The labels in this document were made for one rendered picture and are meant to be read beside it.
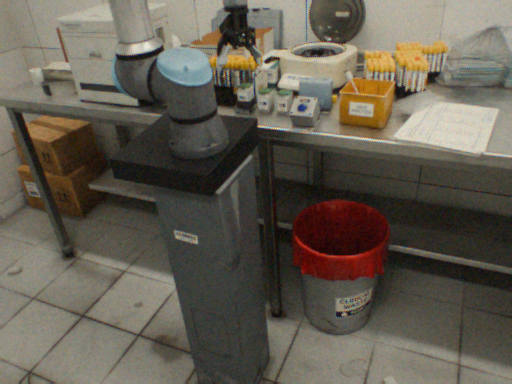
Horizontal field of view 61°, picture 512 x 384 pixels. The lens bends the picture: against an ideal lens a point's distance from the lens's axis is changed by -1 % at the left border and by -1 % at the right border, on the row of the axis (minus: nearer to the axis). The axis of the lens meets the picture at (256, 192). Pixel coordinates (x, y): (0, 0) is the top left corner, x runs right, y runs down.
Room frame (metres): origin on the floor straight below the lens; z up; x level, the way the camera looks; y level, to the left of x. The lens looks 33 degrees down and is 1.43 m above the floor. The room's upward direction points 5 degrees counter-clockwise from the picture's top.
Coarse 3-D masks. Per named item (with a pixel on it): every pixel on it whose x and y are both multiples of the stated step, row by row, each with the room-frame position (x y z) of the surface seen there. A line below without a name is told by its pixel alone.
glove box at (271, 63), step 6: (270, 54) 1.77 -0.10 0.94; (276, 54) 1.69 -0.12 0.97; (264, 60) 1.70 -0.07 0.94; (270, 60) 1.75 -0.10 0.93; (276, 60) 1.74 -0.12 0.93; (264, 66) 1.62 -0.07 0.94; (270, 66) 1.61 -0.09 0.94; (276, 66) 1.60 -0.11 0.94; (270, 72) 1.58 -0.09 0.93; (276, 72) 1.59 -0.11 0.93; (270, 78) 1.58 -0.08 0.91; (276, 78) 1.59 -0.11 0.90; (270, 84) 1.58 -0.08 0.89; (276, 84) 1.59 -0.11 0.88
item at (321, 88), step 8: (304, 80) 1.34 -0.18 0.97; (312, 80) 1.33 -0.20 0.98; (320, 80) 1.32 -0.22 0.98; (328, 80) 1.32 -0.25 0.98; (304, 88) 1.33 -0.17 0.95; (312, 88) 1.32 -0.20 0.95; (320, 88) 1.31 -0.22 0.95; (328, 88) 1.30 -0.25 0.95; (304, 96) 1.33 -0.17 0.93; (312, 96) 1.32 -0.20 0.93; (320, 96) 1.31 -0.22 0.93; (328, 96) 1.30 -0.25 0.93; (320, 104) 1.31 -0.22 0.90; (328, 104) 1.30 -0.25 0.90; (320, 112) 1.30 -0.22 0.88; (328, 112) 1.29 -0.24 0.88
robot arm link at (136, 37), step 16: (112, 0) 1.04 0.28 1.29; (128, 0) 1.04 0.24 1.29; (144, 0) 1.07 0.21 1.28; (112, 16) 1.06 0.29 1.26; (128, 16) 1.04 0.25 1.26; (144, 16) 1.06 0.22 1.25; (128, 32) 1.04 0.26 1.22; (144, 32) 1.05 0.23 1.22; (128, 48) 1.04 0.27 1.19; (144, 48) 1.04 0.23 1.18; (160, 48) 1.06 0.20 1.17; (112, 64) 1.09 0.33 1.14; (128, 64) 1.03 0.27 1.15; (144, 64) 1.03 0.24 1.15; (128, 80) 1.04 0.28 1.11; (144, 80) 1.01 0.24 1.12; (144, 96) 1.03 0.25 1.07
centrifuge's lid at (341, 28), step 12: (324, 0) 1.80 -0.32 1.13; (336, 0) 1.79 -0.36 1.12; (348, 0) 1.76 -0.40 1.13; (360, 0) 1.67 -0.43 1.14; (312, 12) 1.80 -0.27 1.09; (324, 12) 1.80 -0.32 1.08; (336, 12) 1.79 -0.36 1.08; (348, 12) 1.76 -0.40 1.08; (360, 12) 1.71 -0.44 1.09; (312, 24) 1.78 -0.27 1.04; (324, 24) 1.79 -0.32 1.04; (336, 24) 1.78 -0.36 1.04; (348, 24) 1.75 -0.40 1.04; (360, 24) 1.66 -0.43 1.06; (324, 36) 1.77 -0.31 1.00; (336, 36) 1.76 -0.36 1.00; (348, 36) 1.73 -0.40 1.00
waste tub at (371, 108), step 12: (348, 84) 1.28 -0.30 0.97; (360, 84) 1.31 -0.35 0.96; (372, 84) 1.29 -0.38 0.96; (384, 84) 1.28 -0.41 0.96; (348, 96) 1.20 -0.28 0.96; (360, 96) 1.18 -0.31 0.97; (372, 96) 1.16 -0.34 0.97; (384, 96) 1.15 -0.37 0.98; (348, 108) 1.20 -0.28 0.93; (360, 108) 1.18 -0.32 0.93; (372, 108) 1.16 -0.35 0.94; (384, 108) 1.15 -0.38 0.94; (348, 120) 1.20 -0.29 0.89; (360, 120) 1.18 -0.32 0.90; (372, 120) 1.16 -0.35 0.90; (384, 120) 1.16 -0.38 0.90
